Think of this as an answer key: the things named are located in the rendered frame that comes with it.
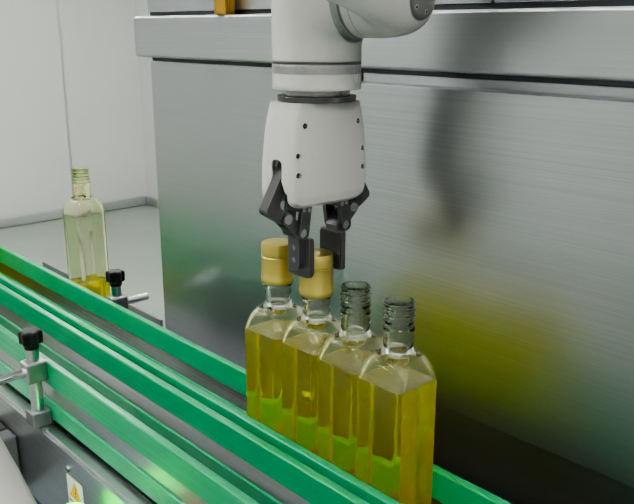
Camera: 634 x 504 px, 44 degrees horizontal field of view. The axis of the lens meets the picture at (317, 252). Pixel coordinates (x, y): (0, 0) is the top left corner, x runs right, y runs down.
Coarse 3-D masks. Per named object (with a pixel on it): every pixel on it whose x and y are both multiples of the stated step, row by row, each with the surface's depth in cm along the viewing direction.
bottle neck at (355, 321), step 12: (348, 288) 75; (360, 288) 75; (348, 300) 75; (360, 300) 75; (348, 312) 75; (360, 312) 75; (348, 324) 76; (360, 324) 75; (348, 336) 76; (360, 336) 76
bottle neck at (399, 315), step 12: (384, 300) 72; (396, 300) 73; (408, 300) 72; (384, 312) 72; (396, 312) 70; (408, 312) 71; (384, 324) 72; (396, 324) 71; (408, 324) 71; (384, 336) 72; (396, 336) 71; (408, 336) 71; (384, 348) 72; (396, 348) 71; (408, 348) 72
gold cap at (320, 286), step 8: (320, 248) 81; (320, 256) 78; (328, 256) 78; (320, 264) 78; (328, 264) 78; (320, 272) 78; (328, 272) 79; (304, 280) 79; (312, 280) 78; (320, 280) 78; (328, 280) 79; (304, 288) 79; (312, 288) 79; (320, 288) 79; (328, 288) 79; (304, 296) 79; (312, 296) 79; (320, 296) 79; (328, 296) 79
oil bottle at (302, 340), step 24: (288, 336) 81; (312, 336) 79; (288, 360) 82; (312, 360) 79; (288, 384) 82; (312, 384) 79; (288, 408) 83; (312, 408) 80; (288, 432) 84; (312, 432) 81
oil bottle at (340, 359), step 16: (336, 336) 77; (368, 336) 76; (320, 352) 77; (336, 352) 76; (352, 352) 75; (368, 352) 75; (320, 368) 78; (336, 368) 76; (352, 368) 74; (320, 384) 78; (336, 384) 76; (352, 384) 75; (320, 400) 79; (336, 400) 77; (352, 400) 75; (320, 416) 79; (336, 416) 77; (352, 416) 76; (320, 432) 80; (336, 432) 78; (352, 432) 76; (320, 448) 80; (336, 448) 78; (352, 448) 76; (336, 464) 78; (352, 464) 77
